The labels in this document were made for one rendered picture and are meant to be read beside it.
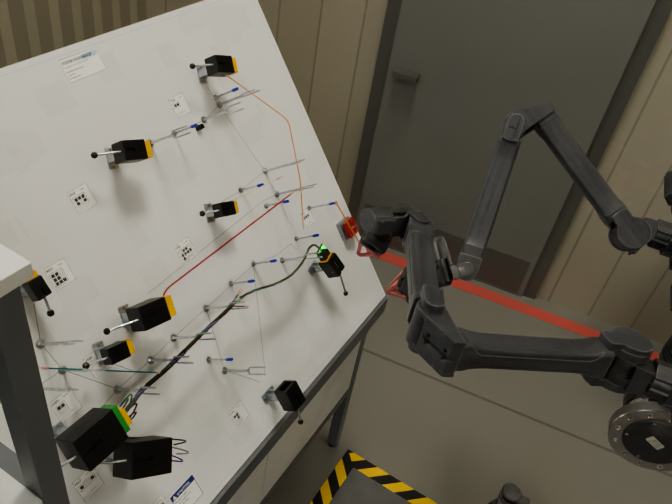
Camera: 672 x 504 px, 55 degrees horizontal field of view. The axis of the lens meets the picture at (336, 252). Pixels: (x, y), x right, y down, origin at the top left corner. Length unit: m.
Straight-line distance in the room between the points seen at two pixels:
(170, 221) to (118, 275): 0.19
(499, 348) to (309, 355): 0.78
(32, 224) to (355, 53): 2.25
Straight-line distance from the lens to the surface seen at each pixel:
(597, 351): 1.27
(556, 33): 3.02
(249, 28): 1.88
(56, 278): 1.38
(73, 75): 1.49
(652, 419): 1.65
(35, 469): 0.92
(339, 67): 3.38
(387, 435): 2.85
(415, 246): 1.40
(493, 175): 1.68
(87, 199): 1.43
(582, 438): 3.18
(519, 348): 1.18
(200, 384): 1.57
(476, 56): 3.10
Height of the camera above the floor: 2.30
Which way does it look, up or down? 39 degrees down
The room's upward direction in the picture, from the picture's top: 11 degrees clockwise
